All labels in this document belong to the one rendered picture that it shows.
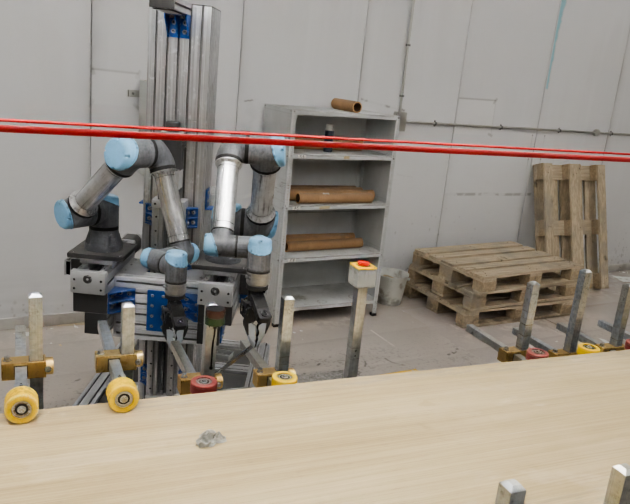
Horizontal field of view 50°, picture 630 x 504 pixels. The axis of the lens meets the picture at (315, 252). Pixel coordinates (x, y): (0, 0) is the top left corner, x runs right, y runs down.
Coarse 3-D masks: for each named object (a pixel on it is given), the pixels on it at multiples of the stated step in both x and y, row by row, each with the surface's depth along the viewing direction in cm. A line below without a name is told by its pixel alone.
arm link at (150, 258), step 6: (144, 252) 240; (150, 252) 239; (156, 252) 238; (162, 252) 238; (144, 258) 239; (150, 258) 238; (156, 258) 236; (144, 264) 240; (150, 264) 238; (156, 264) 236; (156, 270) 238
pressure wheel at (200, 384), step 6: (192, 378) 203; (198, 378) 204; (204, 378) 203; (210, 378) 204; (192, 384) 200; (198, 384) 200; (204, 384) 200; (210, 384) 200; (216, 384) 202; (192, 390) 200; (198, 390) 199; (204, 390) 199; (210, 390) 200; (216, 390) 202
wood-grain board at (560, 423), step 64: (320, 384) 209; (384, 384) 213; (448, 384) 218; (512, 384) 222; (576, 384) 227; (0, 448) 160; (64, 448) 163; (128, 448) 165; (192, 448) 168; (256, 448) 171; (320, 448) 174; (384, 448) 177; (448, 448) 180; (512, 448) 183; (576, 448) 186
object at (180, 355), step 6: (174, 342) 238; (174, 348) 234; (180, 348) 234; (174, 354) 234; (180, 354) 229; (186, 354) 230; (180, 360) 225; (186, 360) 225; (180, 366) 225; (186, 366) 221; (192, 366) 221; (186, 372) 217; (192, 372) 217
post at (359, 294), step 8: (360, 288) 226; (360, 296) 226; (352, 304) 230; (360, 304) 227; (352, 312) 230; (360, 312) 228; (352, 320) 230; (360, 320) 229; (352, 328) 230; (360, 328) 230; (352, 336) 230; (360, 336) 231; (352, 344) 231; (360, 344) 232; (352, 352) 232; (352, 360) 233; (344, 368) 236; (352, 368) 234; (344, 376) 236; (352, 376) 234
